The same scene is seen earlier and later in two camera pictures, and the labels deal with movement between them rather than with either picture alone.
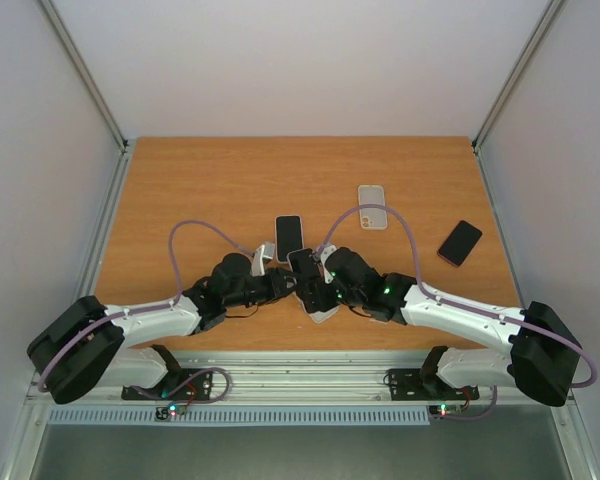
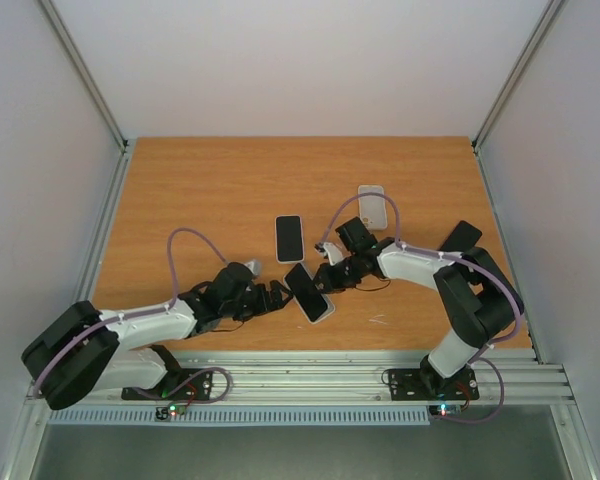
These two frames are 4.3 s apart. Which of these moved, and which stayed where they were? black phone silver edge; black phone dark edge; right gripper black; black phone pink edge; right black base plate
Moved: right gripper black; black phone silver edge
Stayed: black phone pink edge; right black base plate; black phone dark edge
